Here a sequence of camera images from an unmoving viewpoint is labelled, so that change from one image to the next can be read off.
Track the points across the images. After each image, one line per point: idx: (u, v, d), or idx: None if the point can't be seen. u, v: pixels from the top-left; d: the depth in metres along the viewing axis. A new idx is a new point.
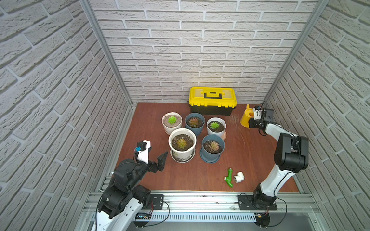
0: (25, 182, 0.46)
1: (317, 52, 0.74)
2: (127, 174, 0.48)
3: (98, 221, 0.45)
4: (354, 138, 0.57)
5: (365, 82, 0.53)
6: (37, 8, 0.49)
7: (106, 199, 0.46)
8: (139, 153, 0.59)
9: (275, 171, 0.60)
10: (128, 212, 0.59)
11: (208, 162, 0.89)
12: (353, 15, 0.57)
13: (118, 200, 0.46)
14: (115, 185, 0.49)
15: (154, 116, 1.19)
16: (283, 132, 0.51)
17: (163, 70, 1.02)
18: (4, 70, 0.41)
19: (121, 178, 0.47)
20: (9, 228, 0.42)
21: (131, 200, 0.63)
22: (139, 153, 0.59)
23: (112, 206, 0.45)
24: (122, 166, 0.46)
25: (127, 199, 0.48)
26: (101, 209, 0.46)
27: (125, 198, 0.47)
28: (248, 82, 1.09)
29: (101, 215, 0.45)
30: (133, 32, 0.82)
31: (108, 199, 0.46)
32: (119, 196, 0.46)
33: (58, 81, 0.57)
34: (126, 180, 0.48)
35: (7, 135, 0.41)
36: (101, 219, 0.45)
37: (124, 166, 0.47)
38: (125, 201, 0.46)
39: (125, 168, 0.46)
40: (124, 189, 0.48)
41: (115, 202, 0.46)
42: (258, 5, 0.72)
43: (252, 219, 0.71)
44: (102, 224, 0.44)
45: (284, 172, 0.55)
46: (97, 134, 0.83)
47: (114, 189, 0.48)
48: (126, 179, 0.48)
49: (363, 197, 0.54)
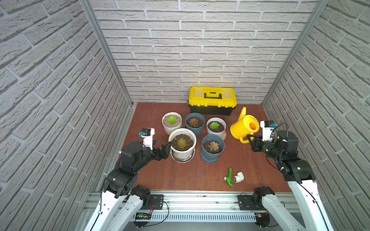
0: (25, 182, 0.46)
1: (317, 52, 0.74)
2: (134, 154, 0.49)
3: (103, 201, 0.43)
4: (354, 138, 0.57)
5: (365, 82, 0.53)
6: (37, 8, 0.49)
7: (112, 179, 0.46)
8: (145, 138, 0.62)
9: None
10: (130, 207, 0.58)
11: (208, 162, 0.89)
12: (353, 15, 0.57)
13: (124, 180, 0.46)
14: (121, 167, 0.49)
15: (154, 116, 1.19)
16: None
17: (163, 70, 1.02)
18: (4, 70, 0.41)
19: (126, 158, 0.48)
20: (9, 227, 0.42)
21: (132, 197, 0.62)
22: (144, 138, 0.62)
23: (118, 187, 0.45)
24: (129, 146, 0.47)
25: (134, 181, 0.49)
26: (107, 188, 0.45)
27: (131, 179, 0.47)
28: (248, 82, 1.09)
29: (106, 196, 0.44)
30: (133, 32, 0.82)
31: (114, 180, 0.46)
32: (125, 176, 0.46)
33: (58, 81, 0.57)
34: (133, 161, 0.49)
35: (7, 135, 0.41)
36: (109, 202, 0.43)
37: (130, 147, 0.47)
38: (130, 183, 0.47)
39: (132, 148, 0.47)
40: (130, 171, 0.48)
41: (121, 183, 0.45)
42: (258, 5, 0.72)
43: (252, 219, 0.71)
44: (108, 205, 0.43)
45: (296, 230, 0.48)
46: (97, 135, 0.83)
47: (120, 170, 0.47)
48: (132, 160, 0.49)
49: (363, 197, 0.54)
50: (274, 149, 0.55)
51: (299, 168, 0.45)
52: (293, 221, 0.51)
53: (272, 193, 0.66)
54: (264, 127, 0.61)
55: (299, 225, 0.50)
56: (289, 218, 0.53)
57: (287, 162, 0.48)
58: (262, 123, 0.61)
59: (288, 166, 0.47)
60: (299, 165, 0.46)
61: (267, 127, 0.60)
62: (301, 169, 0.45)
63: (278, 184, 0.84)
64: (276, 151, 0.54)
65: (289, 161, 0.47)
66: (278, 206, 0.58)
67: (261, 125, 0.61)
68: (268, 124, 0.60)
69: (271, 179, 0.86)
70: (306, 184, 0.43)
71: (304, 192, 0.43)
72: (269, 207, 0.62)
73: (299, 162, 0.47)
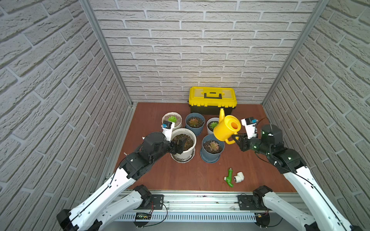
0: (25, 182, 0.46)
1: (318, 52, 0.74)
2: (154, 144, 0.51)
3: (114, 177, 0.45)
4: (354, 138, 0.57)
5: (365, 82, 0.53)
6: (37, 8, 0.49)
7: (131, 160, 0.48)
8: (165, 130, 0.63)
9: (297, 224, 0.50)
10: (130, 200, 0.59)
11: (208, 162, 0.89)
12: (353, 15, 0.57)
13: (139, 166, 0.47)
14: (140, 152, 0.53)
15: (154, 116, 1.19)
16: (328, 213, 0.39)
17: (163, 70, 1.02)
18: (4, 70, 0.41)
19: (148, 144, 0.48)
20: (9, 227, 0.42)
21: (134, 192, 0.63)
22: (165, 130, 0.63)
23: (130, 170, 0.46)
24: (152, 134, 0.49)
25: (146, 169, 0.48)
26: (122, 166, 0.47)
27: (145, 167, 0.50)
28: (248, 82, 1.09)
29: (119, 173, 0.45)
30: (133, 32, 0.82)
31: (132, 161, 0.47)
32: (141, 162, 0.47)
33: (58, 81, 0.57)
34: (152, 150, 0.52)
35: (7, 135, 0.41)
36: (120, 180, 0.44)
37: (154, 135, 0.49)
38: (143, 170, 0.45)
39: (155, 137, 0.49)
40: (146, 158, 0.49)
41: (135, 167, 0.46)
42: (258, 5, 0.72)
43: (252, 219, 0.71)
44: (117, 182, 0.44)
45: (304, 218, 0.49)
46: (97, 134, 0.83)
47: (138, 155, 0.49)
48: (152, 148, 0.52)
49: (363, 197, 0.54)
50: (262, 145, 0.56)
51: (291, 158, 0.46)
52: (297, 212, 0.52)
53: (269, 191, 0.66)
54: (246, 125, 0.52)
55: (304, 214, 0.51)
56: (293, 210, 0.53)
57: (278, 155, 0.48)
58: (243, 121, 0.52)
59: (281, 159, 0.48)
60: (291, 155, 0.47)
61: (248, 124, 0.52)
62: (293, 160, 0.46)
63: (278, 184, 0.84)
64: (265, 147, 0.55)
65: (280, 154, 0.48)
66: (280, 201, 0.59)
67: (243, 124, 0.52)
68: (249, 121, 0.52)
69: (271, 180, 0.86)
70: (300, 171, 0.45)
71: (301, 180, 0.44)
72: (270, 205, 0.62)
73: (288, 151, 0.48)
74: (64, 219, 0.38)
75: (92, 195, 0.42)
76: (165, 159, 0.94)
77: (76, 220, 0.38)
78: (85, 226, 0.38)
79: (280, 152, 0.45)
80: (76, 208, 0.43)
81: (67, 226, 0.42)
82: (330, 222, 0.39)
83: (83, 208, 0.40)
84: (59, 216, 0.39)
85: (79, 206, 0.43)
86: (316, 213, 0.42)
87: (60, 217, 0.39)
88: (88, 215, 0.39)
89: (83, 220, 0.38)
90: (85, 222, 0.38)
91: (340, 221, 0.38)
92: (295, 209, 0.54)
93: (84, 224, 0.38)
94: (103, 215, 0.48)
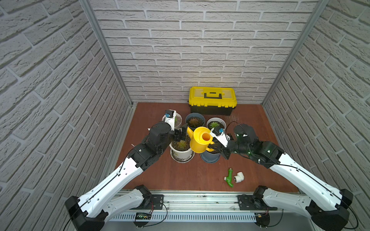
0: (25, 182, 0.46)
1: (317, 52, 0.74)
2: (161, 134, 0.51)
3: (123, 165, 0.45)
4: (354, 138, 0.57)
5: (365, 82, 0.53)
6: (37, 8, 0.49)
7: (139, 149, 0.49)
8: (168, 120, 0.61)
9: (298, 209, 0.51)
10: (133, 197, 0.59)
11: (208, 162, 0.89)
12: (353, 15, 0.57)
13: (147, 156, 0.49)
14: (147, 143, 0.52)
15: (154, 116, 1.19)
16: (318, 187, 0.41)
17: (163, 70, 1.02)
18: (4, 70, 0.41)
19: (154, 135, 0.49)
20: (9, 227, 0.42)
21: (136, 190, 0.63)
22: (167, 120, 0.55)
23: (139, 160, 0.47)
24: (158, 125, 0.49)
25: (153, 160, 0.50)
26: (131, 156, 0.47)
27: (152, 156, 0.51)
28: (248, 82, 1.09)
29: (128, 161, 0.46)
30: (133, 32, 0.82)
31: (141, 150, 0.49)
32: (149, 153, 0.48)
33: (58, 81, 0.57)
34: (159, 140, 0.53)
35: (7, 135, 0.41)
36: (129, 169, 0.45)
37: (160, 126, 0.48)
38: (151, 160, 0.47)
39: (161, 129, 0.49)
40: (154, 148, 0.50)
41: (143, 157, 0.47)
42: (258, 5, 0.72)
43: (252, 219, 0.71)
44: (126, 170, 0.45)
45: (301, 200, 0.52)
46: (97, 134, 0.83)
47: (146, 146, 0.50)
48: (159, 139, 0.52)
49: (363, 197, 0.54)
50: (240, 146, 0.56)
51: (270, 150, 0.48)
52: (295, 199, 0.53)
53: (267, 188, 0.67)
54: (216, 136, 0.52)
55: (302, 198, 0.52)
56: (291, 198, 0.55)
57: (259, 152, 0.48)
58: (212, 134, 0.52)
59: (262, 155, 0.48)
60: (269, 148, 0.48)
61: (218, 135, 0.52)
62: (271, 151, 0.47)
63: (278, 184, 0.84)
64: (244, 147, 0.55)
65: (260, 151, 0.48)
66: (278, 194, 0.60)
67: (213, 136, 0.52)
68: (218, 133, 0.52)
69: (271, 179, 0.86)
70: (283, 160, 0.46)
71: (287, 168, 0.45)
72: (271, 202, 0.62)
73: (266, 145, 0.50)
74: (72, 207, 0.38)
75: (102, 183, 0.42)
76: (165, 159, 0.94)
77: (85, 206, 0.38)
78: (93, 213, 0.38)
79: (260, 147, 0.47)
80: (84, 195, 0.40)
81: (74, 214, 0.42)
82: (325, 197, 0.40)
83: (92, 195, 0.40)
84: (68, 202, 0.39)
85: (87, 194, 0.40)
86: (310, 193, 0.43)
87: (68, 204, 0.38)
88: (99, 201, 0.39)
89: (92, 207, 0.38)
90: (95, 208, 0.38)
91: (332, 192, 0.40)
92: (291, 196, 0.56)
93: (93, 210, 0.38)
94: (109, 207, 0.48)
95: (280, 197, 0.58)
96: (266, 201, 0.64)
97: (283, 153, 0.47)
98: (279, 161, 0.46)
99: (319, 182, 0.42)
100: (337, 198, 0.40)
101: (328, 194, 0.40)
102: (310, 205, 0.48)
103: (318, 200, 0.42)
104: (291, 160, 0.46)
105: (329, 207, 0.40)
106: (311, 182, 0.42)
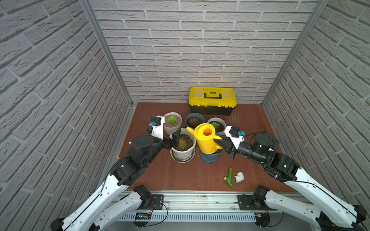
0: (25, 182, 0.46)
1: (317, 52, 0.74)
2: (143, 149, 0.47)
3: (105, 184, 0.43)
4: (354, 138, 0.57)
5: (365, 82, 0.53)
6: (37, 8, 0.49)
7: (121, 165, 0.45)
8: (155, 129, 0.56)
9: (307, 218, 0.51)
10: (129, 202, 0.58)
11: (208, 162, 0.89)
12: (353, 15, 0.57)
13: (131, 171, 0.45)
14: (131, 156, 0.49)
15: (154, 116, 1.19)
16: (335, 204, 0.41)
17: (163, 70, 1.02)
18: (4, 71, 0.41)
19: (136, 150, 0.45)
20: (9, 227, 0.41)
21: (133, 193, 0.63)
22: (154, 128, 0.57)
23: (122, 176, 0.44)
24: (140, 138, 0.44)
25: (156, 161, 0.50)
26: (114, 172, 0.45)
27: (137, 172, 0.46)
28: (248, 82, 1.09)
29: (110, 180, 0.44)
30: (133, 32, 0.82)
31: (123, 166, 0.45)
32: (132, 168, 0.45)
33: (58, 81, 0.57)
34: (141, 154, 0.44)
35: (7, 135, 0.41)
36: (110, 188, 0.43)
37: (141, 139, 0.44)
38: (135, 175, 0.47)
39: (143, 142, 0.44)
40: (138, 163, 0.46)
41: (126, 173, 0.44)
42: (258, 5, 0.72)
43: (252, 219, 0.71)
44: (109, 189, 0.42)
45: (309, 209, 0.52)
46: (97, 135, 0.83)
47: (129, 159, 0.47)
48: (141, 154, 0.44)
49: (363, 197, 0.54)
50: (255, 153, 0.51)
51: (286, 165, 0.45)
52: (303, 208, 0.53)
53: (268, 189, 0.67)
54: (233, 139, 0.54)
55: (310, 207, 0.52)
56: (297, 204, 0.55)
57: (275, 166, 0.46)
58: (229, 134, 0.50)
59: (278, 170, 0.46)
60: (285, 162, 0.46)
61: (234, 137, 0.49)
62: (288, 166, 0.45)
63: (278, 184, 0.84)
64: (258, 155, 0.50)
65: (275, 165, 0.46)
66: (283, 199, 0.60)
67: (229, 136, 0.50)
68: (236, 134, 0.55)
69: (271, 179, 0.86)
70: (299, 176, 0.44)
71: (305, 185, 0.43)
72: (275, 207, 0.62)
73: (281, 158, 0.48)
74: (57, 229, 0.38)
75: (85, 203, 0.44)
76: (165, 159, 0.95)
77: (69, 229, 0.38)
78: None
79: (276, 161, 0.48)
80: (68, 217, 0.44)
81: None
82: (342, 214, 0.40)
83: (75, 217, 0.39)
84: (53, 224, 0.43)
85: (71, 216, 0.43)
86: (325, 209, 0.43)
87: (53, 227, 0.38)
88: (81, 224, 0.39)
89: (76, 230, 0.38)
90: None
91: (348, 209, 0.40)
92: (297, 202, 0.56)
93: None
94: (101, 220, 0.48)
95: (285, 203, 0.58)
96: (269, 205, 0.63)
97: (298, 168, 0.45)
98: (296, 177, 0.44)
99: (335, 198, 0.42)
100: (353, 215, 0.40)
101: (344, 211, 0.40)
102: (320, 217, 0.48)
103: (332, 215, 0.42)
104: (307, 175, 0.44)
105: (344, 224, 0.40)
106: (327, 198, 0.42)
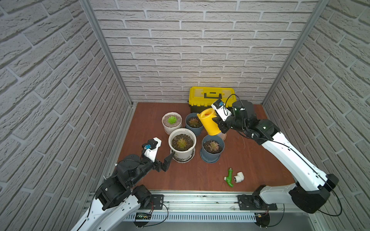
0: (25, 182, 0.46)
1: (317, 52, 0.74)
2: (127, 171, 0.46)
3: (91, 208, 0.44)
4: (354, 138, 0.57)
5: (365, 82, 0.53)
6: (37, 8, 0.49)
7: (105, 189, 0.45)
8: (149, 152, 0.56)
9: (283, 196, 0.54)
10: (125, 208, 0.59)
11: (208, 162, 0.89)
12: (353, 15, 0.57)
13: (116, 193, 0.44)
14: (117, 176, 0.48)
15: (154, 116, 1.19)
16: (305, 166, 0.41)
17: (163, 70, 1.02)
18: (4, 70, 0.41)
19: (122, 173, 0.47)
20: (9, 227, 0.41)
21: (130, 198, 0.63)
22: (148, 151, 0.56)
23: (107, 198, 0.44)
24: (126, 161, 0.44)
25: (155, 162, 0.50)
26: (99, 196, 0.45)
27: (122, 193, 0.45)
28: (248, 82, 1.09)
29: (96, 203, 0.44)
30: (133, 32, 0.82)
31: (107, 189, 0.45)
32: (117, 190, 0.45)
33: (58, 81, 0.57)
34: (128, 175, 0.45)
35: (7, 135, 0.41)
36: (96, 211, 0.43)
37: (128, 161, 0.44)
38: (121, 197, 0.46)
39: (128, 164, 0.44)
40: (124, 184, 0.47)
41: (111, 195, 0.44)
42: (258, 5, 0.72)
43: (252, 219, 0.71)
44: (94, 212, 0.43)
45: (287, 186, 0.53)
46: (97, 135, 0.83)
47: (115, 180, 0.47)
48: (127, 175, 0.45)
49: (363, 197, 0.54)
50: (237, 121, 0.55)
51: (266, 127, 0.46)
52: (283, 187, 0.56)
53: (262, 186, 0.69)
54: (216, 109, 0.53)
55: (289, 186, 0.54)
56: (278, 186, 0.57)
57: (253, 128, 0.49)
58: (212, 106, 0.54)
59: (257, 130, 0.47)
60: (265, 124, 0.47)
61: (218, 108, 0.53)
62: (267, 128, 0.46)
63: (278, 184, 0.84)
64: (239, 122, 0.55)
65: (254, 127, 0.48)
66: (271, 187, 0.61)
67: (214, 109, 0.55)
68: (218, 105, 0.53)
69: (271, 179, 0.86)
70: (276, 137, 0.45)
71: (279, 146, 0.44)
72: (267, 198, 0.62)
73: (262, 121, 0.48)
74: None
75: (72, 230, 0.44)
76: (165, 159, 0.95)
77: None
78: None
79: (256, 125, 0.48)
80: None
81: None
82: (310, 176, 0.40)
83: None
84: None
85: None
86: (294, 171, 0.44)
87: None
88: None
89: None
90: None
91: (318, 174, 0.40)
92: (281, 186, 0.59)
93: None
94: None
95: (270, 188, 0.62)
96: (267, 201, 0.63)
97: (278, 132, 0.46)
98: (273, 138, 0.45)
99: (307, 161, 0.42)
100: (322, 180, 0.40)
101: (313, 175, 0.40)
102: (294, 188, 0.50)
103: (300, 178, 0.43)
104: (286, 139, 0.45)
105: (309, 186, 0.41)
106: (298, 160, 0.42)
